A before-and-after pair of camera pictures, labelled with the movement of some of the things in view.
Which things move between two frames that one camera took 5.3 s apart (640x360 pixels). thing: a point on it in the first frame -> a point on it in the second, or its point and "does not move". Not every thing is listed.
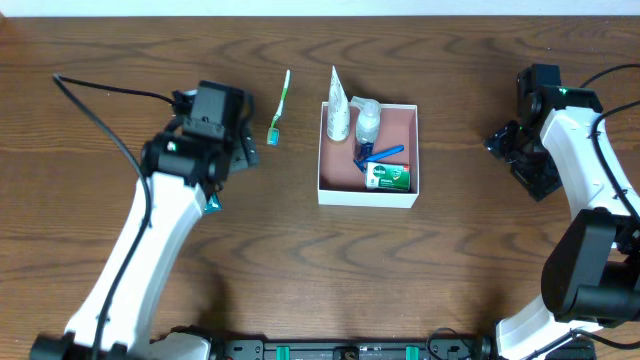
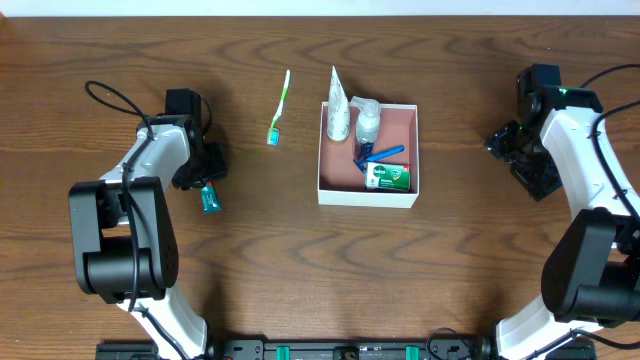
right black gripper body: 526,167 does not move
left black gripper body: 245,151 -> 201,175
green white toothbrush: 273,133 does not move
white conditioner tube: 339,118 does not move
